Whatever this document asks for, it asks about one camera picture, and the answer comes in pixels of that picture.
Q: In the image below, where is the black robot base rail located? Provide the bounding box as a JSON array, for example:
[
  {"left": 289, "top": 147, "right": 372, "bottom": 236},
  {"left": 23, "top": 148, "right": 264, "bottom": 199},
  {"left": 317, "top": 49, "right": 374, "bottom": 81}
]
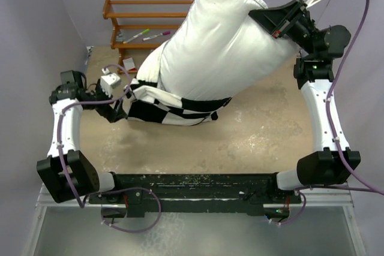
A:
[{"left": 89, "top": 173, "right": 301, "bottom": 218}]

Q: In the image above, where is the white pillow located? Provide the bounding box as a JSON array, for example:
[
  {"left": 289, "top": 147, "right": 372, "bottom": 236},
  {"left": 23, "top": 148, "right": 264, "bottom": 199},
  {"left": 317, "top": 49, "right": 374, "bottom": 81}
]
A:
[{"left": 158, "top": 0, "right": 301, "bottom": 103}]

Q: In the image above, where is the black white checkered pillowcase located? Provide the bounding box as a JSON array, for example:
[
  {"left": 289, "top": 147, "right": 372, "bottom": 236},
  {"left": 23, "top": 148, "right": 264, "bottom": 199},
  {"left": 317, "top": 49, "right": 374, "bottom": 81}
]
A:
[{"left": 126, "top": 43, "right": 232, "bottom": 126}]

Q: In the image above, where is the wooden shelf rack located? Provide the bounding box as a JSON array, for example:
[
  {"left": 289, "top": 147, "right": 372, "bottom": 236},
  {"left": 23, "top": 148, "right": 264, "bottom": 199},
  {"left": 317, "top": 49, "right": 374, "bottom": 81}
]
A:
[{"left": 102, "top": 0, "right": 193, "bottom": 66}]

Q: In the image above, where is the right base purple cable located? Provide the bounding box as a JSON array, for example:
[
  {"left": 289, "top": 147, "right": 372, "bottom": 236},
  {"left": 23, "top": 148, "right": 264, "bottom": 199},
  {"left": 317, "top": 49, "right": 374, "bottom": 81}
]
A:
[{"left": 268, "top": 191, "right": 307, "bottom": 227}]

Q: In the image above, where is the red white card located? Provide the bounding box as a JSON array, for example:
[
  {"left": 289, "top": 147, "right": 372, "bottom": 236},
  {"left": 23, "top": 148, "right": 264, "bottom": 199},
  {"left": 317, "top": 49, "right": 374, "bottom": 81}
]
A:
[{"left": 122, "top": 58, "right": 137, "bottom": 74}]

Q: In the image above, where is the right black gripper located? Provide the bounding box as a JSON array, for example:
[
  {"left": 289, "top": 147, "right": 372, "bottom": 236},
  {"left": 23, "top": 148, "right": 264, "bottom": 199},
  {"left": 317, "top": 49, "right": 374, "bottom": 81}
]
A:
[{"left": 248, "top": 0, "right": 319, "bottom": 57}]

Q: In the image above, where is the green cap marker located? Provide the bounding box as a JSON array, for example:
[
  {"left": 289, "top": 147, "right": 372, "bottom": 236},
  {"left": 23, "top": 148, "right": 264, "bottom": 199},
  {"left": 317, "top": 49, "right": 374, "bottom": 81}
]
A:
[{"left": 122, "top": 29, "right": 150, "bottom": 44}]

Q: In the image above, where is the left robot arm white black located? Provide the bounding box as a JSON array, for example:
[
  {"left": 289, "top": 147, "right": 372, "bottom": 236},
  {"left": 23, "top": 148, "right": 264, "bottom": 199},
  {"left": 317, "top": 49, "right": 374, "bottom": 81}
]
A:
[{"left": 37, "top": 68, "right": 127, "bottom": 207}]

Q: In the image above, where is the pink cap marker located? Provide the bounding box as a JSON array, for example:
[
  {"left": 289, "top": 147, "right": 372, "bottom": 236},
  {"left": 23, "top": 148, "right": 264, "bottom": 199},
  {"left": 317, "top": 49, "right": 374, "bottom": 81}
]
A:
[{"left": 142, "top": 31, "right": 171, "bottom": 41}]

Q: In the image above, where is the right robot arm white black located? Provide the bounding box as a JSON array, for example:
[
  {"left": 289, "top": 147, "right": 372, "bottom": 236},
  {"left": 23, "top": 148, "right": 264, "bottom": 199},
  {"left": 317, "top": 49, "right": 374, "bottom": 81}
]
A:
[{"left": 248, "top": 0, "right": 361, "bottom": 203}]

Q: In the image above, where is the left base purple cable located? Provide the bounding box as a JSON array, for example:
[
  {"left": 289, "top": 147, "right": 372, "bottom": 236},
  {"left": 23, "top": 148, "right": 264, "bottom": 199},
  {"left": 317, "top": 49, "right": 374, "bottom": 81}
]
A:
[{"left": 101, "top": 187, "right": 163, "bottom": 233}]

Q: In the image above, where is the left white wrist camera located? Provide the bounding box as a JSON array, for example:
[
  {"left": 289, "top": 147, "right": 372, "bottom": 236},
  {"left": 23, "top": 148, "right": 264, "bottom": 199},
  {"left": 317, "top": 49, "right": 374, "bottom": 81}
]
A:
[{"left": 100, "top": 68, "right": 121, "bottom": 97}]

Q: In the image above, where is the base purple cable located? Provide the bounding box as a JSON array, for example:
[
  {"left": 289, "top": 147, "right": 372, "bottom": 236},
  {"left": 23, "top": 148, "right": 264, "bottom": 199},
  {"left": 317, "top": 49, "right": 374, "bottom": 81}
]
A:
[
  {"left": 101, "top": 187, "right": 163, "bottom": 233},
  {"left": 268, "top": 191, "right": 307, "bottom": 227}
]

